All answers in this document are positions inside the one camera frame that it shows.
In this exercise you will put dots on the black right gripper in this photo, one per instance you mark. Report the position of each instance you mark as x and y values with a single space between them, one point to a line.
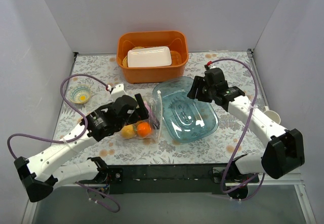
198 89

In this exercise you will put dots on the purple eggplant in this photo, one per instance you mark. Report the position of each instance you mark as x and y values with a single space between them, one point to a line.
153 119

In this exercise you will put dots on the orange tangerine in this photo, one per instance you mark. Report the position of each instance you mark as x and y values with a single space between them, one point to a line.
144 129

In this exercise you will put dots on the yellow plate in basket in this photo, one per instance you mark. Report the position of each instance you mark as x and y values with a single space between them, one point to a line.
125 60

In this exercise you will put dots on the orange plastic basket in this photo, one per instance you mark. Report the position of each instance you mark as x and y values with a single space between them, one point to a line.
174 40

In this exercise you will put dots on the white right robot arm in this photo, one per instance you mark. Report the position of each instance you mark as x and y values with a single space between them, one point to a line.
284 149

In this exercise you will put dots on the yellow lemon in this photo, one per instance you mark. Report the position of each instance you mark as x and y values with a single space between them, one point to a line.
128 132

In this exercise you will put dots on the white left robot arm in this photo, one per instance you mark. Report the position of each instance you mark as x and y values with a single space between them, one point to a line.
46 171

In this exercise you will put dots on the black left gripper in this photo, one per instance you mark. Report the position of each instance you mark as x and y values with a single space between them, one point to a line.
139 106

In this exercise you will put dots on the white plastic cup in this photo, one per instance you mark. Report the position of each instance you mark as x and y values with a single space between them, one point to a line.
274 116

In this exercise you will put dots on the small patterned bowl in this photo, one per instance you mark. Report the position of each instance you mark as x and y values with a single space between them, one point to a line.
80 94

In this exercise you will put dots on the clear blue plastic tray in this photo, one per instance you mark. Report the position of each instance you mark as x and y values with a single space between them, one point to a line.
185 119

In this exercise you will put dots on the clear zip top bag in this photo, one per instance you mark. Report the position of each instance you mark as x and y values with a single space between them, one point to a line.
156 103

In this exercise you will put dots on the white rectangular dish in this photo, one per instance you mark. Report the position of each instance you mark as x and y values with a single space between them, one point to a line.
149 57

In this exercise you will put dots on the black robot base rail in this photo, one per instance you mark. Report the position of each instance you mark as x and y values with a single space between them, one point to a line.
163 178

